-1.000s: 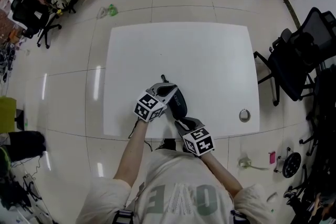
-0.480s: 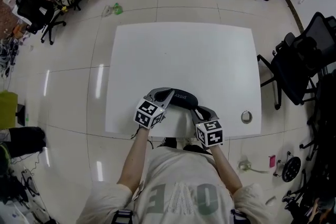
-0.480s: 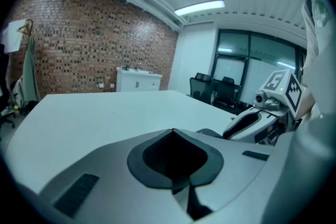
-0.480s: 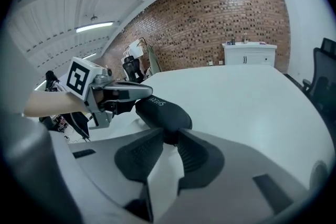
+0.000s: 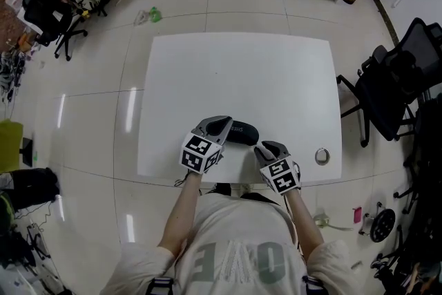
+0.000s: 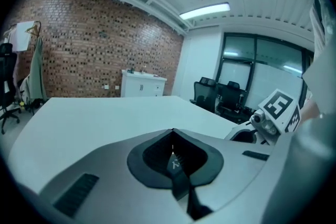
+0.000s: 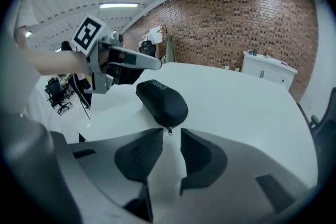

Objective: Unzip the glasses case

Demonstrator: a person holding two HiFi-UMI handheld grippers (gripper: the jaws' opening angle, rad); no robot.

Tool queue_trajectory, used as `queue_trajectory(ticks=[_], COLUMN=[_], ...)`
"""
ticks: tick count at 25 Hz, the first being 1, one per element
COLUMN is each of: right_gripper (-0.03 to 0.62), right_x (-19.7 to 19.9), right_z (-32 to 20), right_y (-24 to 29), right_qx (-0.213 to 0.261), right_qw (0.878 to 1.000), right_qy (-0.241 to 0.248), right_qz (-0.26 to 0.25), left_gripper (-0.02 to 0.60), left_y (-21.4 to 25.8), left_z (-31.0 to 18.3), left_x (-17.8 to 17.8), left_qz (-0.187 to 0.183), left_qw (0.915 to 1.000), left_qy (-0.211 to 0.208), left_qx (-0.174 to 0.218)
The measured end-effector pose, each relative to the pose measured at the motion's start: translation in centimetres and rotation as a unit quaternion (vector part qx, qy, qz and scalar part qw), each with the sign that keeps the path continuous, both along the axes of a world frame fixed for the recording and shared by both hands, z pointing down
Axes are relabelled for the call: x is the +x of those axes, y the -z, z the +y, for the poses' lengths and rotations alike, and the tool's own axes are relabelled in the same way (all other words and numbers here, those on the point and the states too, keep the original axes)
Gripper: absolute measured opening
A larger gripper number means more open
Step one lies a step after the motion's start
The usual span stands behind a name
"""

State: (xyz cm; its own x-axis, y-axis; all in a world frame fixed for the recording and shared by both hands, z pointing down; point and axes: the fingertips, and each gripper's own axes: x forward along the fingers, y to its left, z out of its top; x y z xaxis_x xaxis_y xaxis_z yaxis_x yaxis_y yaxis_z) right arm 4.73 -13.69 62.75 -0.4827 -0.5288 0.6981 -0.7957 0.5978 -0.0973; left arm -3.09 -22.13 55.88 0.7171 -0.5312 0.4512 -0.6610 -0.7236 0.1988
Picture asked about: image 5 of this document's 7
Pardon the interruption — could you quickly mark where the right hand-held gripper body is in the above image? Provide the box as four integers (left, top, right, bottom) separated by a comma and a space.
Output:
258, 147, 302, 196

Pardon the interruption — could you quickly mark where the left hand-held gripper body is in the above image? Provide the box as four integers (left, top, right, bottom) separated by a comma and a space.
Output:
179, 115, 227, 176

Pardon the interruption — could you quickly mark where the black glasses case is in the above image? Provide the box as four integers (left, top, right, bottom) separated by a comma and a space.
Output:
223, 120, 260, 146

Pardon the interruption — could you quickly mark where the person's right forearm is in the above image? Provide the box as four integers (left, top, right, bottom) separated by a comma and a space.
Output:
284, 187, 326, 257

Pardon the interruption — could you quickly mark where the person's left forearm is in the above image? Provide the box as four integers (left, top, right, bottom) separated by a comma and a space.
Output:
156, 171, 203, 255

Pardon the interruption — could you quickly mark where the person's cream printed shirt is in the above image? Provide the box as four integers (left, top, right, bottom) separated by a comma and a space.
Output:
99, 191, 361, 295

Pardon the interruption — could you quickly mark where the black round wheel plate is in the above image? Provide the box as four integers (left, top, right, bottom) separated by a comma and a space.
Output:
368, 207, 396, 243

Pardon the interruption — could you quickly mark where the green plastic bag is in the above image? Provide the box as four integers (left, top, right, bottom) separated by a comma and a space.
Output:
133, 6, 163, 26

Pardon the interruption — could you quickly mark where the black padded office chair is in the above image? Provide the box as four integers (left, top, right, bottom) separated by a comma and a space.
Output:
336, 17, 442, 149

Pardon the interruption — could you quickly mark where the black bag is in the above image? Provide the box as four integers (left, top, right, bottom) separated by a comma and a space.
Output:
0, 166, 60, 212

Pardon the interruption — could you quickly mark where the yellow-green box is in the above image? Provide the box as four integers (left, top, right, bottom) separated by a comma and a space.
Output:
0, 118, 24, 173

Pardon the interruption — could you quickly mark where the black mesh office chair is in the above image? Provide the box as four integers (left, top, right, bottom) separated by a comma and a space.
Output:
21, 0, 89, 62

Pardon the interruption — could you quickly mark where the metal table cable grommet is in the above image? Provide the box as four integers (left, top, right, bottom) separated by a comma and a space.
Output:
314, 147, 331, 166

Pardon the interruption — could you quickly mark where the pile of tangled cables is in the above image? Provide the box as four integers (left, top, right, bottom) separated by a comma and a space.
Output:
0, 50, 29, 103

